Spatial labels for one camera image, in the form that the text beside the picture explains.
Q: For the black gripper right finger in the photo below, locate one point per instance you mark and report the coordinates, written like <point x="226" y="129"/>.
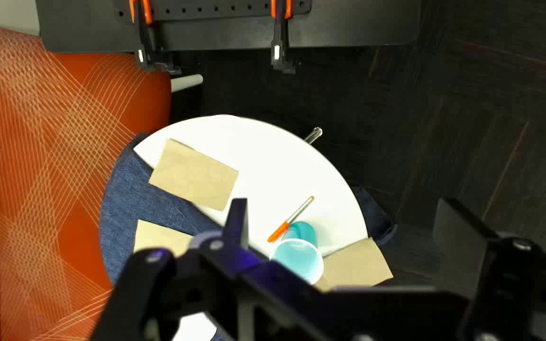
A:
<point x="501" y="275"/>

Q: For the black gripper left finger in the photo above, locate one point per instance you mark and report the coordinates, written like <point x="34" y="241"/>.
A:
<point x="241" y="294"/>

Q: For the blue plastic cup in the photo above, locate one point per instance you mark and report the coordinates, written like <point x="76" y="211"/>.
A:
<point x="298" y="252"/>

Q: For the brown paper napkin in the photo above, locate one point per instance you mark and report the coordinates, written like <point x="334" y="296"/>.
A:
<point x="152" y="235"/>
<point x="359" y="264"/>
<point x="194" y="177"/>

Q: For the blue denim cloth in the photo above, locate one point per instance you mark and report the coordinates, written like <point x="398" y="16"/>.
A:
<point x="127" y="199"/>

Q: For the round white table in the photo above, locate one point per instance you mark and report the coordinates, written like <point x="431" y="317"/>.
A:
<point x="277" y="171"/>

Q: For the orange pen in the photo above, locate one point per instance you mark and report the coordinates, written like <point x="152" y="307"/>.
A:
<point x="285" y="226"/>

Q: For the orange sofa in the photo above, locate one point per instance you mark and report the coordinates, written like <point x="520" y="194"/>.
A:
<point x="63" y="123"/>

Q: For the black orange clamp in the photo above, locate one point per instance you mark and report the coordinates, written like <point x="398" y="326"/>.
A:
<point x="150" y="51"/>
<point x="281" y="12"/>

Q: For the black perforated mounting board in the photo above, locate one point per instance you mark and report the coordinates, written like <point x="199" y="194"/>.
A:
<point x="215" y="25"/>

